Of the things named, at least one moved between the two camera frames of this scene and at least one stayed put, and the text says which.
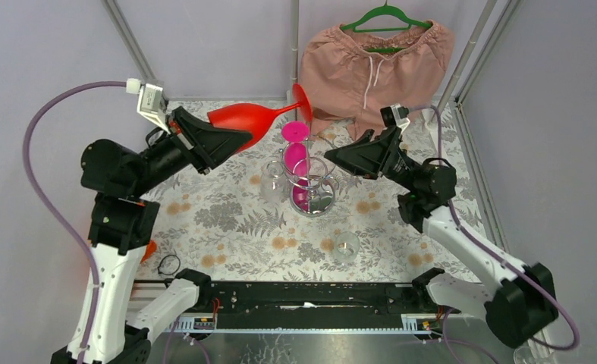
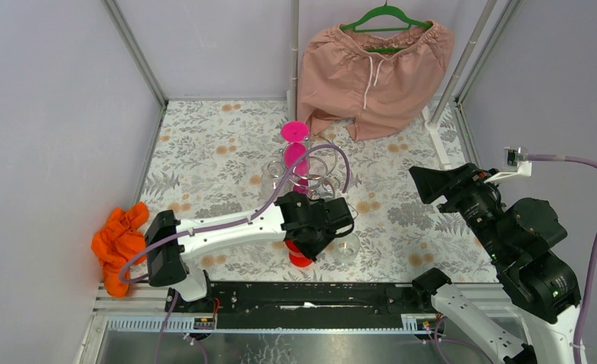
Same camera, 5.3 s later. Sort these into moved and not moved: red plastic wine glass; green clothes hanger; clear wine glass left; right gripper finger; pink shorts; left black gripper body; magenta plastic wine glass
Moved: red plastic wine glass; left black gripper body; right gripper finger
Not moved: magenta plastic wine glass; pink shorts; clear wine glass left; green clothes hanger
